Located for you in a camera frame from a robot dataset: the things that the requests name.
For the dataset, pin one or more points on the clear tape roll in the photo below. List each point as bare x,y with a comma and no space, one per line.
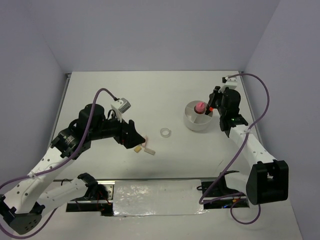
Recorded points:
165,132

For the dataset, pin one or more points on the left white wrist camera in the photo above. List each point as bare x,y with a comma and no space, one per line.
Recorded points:
120,106

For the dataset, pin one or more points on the silver foil sheet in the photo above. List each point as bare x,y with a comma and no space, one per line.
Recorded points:
157,198

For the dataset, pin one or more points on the black mounting rail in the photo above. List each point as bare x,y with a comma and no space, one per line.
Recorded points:
219,197

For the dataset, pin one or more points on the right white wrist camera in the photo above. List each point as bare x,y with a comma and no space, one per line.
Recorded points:
228,83

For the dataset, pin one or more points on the orange black highlighter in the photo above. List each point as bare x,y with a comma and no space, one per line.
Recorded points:
208,110

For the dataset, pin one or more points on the tan square eraser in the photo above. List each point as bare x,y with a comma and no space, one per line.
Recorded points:
138,149

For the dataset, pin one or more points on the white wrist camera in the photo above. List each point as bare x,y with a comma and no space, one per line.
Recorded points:
120,106
228,83

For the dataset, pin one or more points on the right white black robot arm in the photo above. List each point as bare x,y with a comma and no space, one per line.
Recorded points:
268,179

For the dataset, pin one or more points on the pink glue bottle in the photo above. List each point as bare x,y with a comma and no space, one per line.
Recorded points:
200,108

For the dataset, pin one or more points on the white round divided container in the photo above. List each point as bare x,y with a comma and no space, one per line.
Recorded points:
193,121

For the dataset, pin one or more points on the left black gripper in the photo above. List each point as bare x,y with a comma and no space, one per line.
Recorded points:
127,135

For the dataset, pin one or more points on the grey rectangular eraser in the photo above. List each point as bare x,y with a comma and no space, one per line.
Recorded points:
149,151

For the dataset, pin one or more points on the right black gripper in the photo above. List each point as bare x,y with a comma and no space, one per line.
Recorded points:
213,96

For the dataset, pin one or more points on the pink eraser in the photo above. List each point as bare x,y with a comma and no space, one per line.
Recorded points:
145,142

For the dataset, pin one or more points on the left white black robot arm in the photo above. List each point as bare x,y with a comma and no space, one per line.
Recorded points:
23,207

